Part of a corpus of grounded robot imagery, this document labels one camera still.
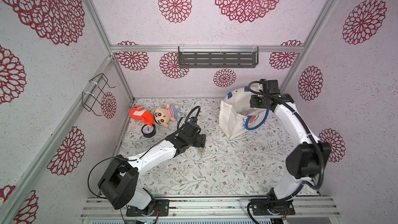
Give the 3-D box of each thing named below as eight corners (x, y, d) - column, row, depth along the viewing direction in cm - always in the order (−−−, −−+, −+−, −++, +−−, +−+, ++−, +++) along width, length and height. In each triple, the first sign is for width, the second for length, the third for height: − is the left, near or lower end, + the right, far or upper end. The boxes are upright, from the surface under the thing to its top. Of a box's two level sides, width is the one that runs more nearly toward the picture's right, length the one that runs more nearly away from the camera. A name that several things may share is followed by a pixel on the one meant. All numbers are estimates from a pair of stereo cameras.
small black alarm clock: (141, 137, 101) (139, 134, 98) (144, 127, 106) (142, 124, 103) (154, 137, 101) (153, 134, 98) (156, 127, 106) (155, 124, 103)
